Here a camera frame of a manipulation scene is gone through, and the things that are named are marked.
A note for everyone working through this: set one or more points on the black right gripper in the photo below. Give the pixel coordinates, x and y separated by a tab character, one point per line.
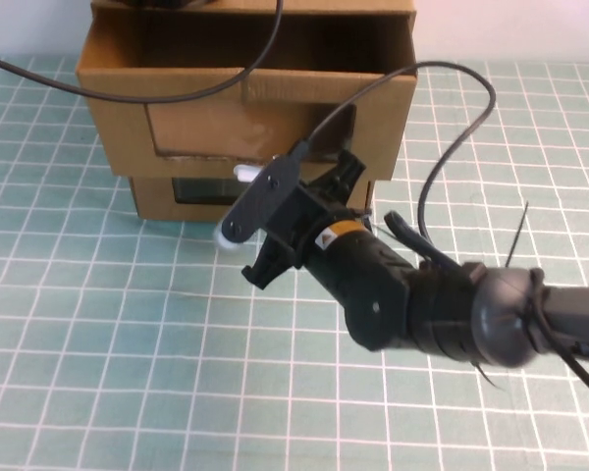
324	221

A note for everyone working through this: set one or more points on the brown cardboard drawer with window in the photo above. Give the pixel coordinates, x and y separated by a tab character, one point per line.
201	127

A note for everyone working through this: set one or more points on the brown cardboard windowed shoe box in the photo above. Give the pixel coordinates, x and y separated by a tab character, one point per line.
152	201

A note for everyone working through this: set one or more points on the black zip tie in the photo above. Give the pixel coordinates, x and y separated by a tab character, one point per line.
518	235

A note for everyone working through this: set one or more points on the brown cardboard drawer sleeve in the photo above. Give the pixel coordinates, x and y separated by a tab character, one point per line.
324	5

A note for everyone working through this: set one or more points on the green checked tablecloth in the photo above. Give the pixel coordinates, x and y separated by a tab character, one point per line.
127	368

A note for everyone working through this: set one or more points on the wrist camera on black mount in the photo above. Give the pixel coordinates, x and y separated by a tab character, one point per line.
260	206

